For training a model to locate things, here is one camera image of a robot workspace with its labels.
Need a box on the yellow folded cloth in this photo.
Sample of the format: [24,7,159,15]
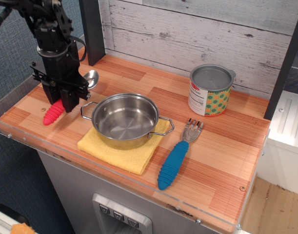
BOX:
[77,128,163,175]

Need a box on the silver dispenser button panel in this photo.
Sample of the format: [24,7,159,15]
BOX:
[92,193,153,234]

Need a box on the dark grey post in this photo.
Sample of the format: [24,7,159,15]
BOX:
[79,0,106,66]
[263,0,298,120]

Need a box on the dark grey left post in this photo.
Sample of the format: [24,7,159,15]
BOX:
[79,0,106,66]

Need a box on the orange object bottom left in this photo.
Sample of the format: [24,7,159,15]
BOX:
[10,223,36,234]

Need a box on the silver steel pan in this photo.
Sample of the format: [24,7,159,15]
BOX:
[80,93,175,150]

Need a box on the blue handled metal fork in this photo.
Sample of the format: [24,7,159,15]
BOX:
[157,118,204,191]

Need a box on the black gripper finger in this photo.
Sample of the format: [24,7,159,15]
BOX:
[42,84,60,104]
[60,89,79,113]

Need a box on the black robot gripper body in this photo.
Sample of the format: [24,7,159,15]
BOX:
[30,50,91,100]

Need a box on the white cabinet at right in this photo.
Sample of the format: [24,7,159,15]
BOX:
[257,91,298,194]

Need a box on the toy food can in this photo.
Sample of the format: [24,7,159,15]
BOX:
[188,64,236,117]

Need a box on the grey toy kitchen cabinet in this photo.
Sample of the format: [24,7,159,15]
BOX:
[39,152,235,234]

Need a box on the dark grey right post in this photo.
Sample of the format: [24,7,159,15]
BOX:
[263,0,298,120]

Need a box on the red handled metal spoon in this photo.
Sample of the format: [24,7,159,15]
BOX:
[43,70,99,126]

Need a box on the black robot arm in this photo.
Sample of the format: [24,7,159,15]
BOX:
[0,0,91,113]

